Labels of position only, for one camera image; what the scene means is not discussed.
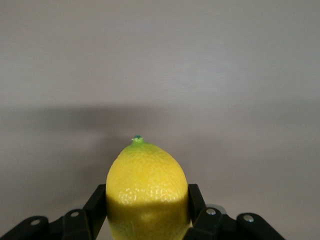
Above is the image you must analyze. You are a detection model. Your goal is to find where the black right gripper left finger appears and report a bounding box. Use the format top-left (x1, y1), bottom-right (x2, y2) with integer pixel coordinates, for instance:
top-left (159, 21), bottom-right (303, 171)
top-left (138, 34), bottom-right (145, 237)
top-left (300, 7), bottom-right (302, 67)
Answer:
top-left (7, 184), bottom-right (108, 240)

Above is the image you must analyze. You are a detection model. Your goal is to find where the yellow lemon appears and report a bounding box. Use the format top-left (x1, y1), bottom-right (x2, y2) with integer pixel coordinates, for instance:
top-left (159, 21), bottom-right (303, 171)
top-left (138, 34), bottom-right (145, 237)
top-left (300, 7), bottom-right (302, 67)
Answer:
top-left (106, 134), bottom-right (192, 240)

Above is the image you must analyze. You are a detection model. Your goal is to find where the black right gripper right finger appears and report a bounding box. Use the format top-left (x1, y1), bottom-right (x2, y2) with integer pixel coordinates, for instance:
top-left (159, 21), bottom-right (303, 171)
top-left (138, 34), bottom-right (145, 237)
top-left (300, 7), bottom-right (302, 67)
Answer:
top-left (184, 183), bottom-right (286, 240)

